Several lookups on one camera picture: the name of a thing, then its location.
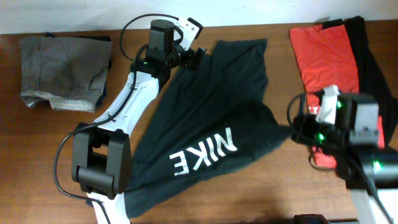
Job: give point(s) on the folded grey shorts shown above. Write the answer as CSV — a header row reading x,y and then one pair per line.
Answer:
x,y
66,72

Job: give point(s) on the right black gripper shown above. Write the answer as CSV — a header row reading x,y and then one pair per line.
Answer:
x,y
303,124

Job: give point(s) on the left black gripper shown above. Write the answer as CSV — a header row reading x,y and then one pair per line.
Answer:
x,y
191,57

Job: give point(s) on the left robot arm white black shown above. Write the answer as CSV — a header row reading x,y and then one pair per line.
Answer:
x,y
102,158

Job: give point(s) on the dark green Nike t-shirt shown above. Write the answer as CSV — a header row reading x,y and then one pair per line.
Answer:
x,y
209,122

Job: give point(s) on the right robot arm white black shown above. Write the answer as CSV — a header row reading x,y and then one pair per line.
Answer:
x,y
369,172

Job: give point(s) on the red soccer t-shirt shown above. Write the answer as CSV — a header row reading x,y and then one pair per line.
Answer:
x,y
324,58

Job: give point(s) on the black garment under red shirt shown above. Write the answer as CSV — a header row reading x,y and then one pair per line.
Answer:
x,y
371,78

